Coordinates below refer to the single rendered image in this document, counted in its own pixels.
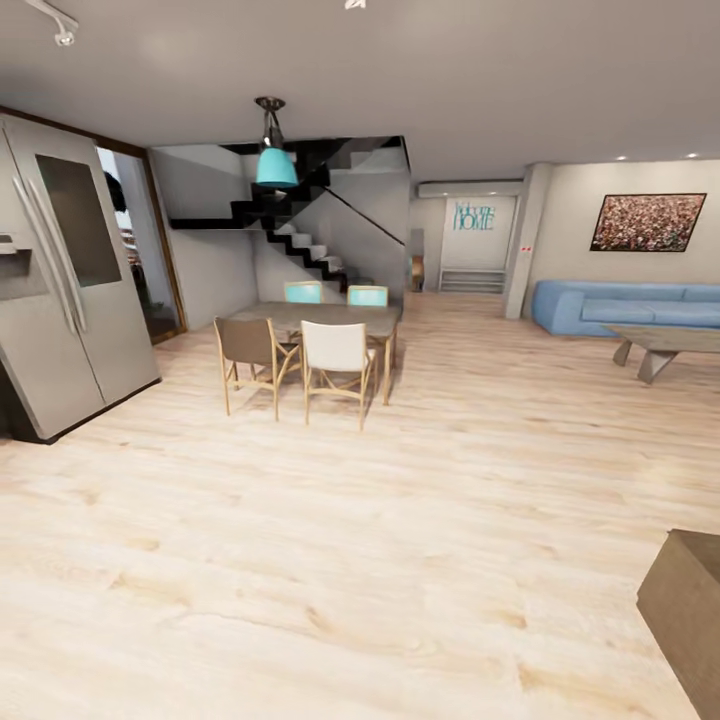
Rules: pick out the picture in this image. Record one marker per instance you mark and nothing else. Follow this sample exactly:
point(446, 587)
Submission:
point(647, 222)

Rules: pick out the fridge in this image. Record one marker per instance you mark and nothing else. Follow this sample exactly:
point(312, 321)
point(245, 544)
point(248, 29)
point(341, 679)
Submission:
point(73, 337)

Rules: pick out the cabinet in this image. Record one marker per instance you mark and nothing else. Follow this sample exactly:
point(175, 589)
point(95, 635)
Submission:
point(680, 602)

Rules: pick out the stairs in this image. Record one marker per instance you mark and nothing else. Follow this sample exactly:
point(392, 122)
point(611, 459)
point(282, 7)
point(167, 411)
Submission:
point(215, 188)

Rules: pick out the room light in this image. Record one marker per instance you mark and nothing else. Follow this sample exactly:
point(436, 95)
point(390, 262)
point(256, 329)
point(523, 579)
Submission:
point(275, 167)

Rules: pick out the sofa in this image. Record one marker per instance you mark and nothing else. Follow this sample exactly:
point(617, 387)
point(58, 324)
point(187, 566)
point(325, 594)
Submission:
point(580, 308)

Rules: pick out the standing mirror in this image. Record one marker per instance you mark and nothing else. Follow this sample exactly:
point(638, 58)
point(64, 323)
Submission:
point(417, 261)

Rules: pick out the coffee table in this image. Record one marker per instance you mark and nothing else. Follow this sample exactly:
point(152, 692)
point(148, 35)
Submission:
point(662, 346)

